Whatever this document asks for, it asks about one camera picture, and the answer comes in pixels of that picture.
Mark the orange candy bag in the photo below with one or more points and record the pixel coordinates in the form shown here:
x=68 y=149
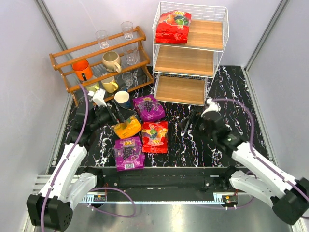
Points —
x=128 y=128

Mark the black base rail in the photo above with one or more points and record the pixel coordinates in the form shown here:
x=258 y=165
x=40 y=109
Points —
x=200 y=178

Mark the clear glass middle shelf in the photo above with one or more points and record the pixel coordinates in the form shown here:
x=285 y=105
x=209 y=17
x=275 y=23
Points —
x=131 y=54

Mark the yellow mug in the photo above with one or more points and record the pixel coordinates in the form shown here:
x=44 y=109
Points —
x=110 y=84

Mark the orange mug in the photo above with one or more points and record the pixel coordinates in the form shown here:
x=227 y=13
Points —
x=82 y=70

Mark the clear glass bottom shelf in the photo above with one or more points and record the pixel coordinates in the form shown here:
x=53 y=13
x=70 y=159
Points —
x=128 y=79

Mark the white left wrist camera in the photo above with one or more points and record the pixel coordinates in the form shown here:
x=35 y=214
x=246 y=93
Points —
x=98 y=97

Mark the purple candy bag back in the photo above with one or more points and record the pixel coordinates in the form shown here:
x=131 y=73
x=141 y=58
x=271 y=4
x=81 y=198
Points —
x=149 y=108

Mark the white wire wooden shelf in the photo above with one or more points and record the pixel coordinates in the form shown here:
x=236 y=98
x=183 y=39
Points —
x=184 y=73

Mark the purple candy bag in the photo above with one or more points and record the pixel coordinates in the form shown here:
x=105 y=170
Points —
x=149 y=108
x=128 y=154

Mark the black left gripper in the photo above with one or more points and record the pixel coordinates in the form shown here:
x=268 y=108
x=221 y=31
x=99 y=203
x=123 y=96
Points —
x=111 y=114

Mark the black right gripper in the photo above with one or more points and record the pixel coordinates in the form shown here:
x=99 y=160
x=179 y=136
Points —
x=193 y=123

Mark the clear glass shelf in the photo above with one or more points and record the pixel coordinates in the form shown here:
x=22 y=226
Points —
x=128 y=79
x=131 y=54

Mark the blue mug white inside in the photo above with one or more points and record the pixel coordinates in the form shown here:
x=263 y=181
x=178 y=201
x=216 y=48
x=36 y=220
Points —
x=123 y=99

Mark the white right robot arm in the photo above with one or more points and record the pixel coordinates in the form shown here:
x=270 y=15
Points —
x=286 y=195

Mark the clear glass top right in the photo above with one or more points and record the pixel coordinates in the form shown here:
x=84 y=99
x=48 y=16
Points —
x=127 y=29

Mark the clear glass top left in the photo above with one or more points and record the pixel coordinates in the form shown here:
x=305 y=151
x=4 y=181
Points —
x=102 y=38

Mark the clear glass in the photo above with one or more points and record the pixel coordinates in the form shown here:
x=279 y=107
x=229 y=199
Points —
x=127 y=29
x=102 y=38

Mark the pale green mug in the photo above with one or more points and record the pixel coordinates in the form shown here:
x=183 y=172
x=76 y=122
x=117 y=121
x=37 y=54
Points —
x=93 y=87

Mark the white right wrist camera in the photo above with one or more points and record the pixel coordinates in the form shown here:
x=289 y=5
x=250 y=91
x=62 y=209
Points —
x=211 y=105

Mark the beige round mug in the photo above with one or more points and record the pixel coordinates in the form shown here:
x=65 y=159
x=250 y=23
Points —
x=112 y=62

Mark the purple candy bag front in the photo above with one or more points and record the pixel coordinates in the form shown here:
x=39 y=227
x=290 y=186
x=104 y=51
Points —
x=128 y=154

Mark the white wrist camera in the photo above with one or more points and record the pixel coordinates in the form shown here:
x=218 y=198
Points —
x=211 y=105
x=98 y=97

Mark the wooden cup rack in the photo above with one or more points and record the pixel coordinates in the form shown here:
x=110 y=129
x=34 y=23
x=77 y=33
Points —
x=64 y=60

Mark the red candy bag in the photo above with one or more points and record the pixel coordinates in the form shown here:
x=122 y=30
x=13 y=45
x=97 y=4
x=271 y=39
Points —
x=173 y=27
x=154 y=137

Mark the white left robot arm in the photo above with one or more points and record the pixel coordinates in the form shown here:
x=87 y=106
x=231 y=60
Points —
x=53 y=206

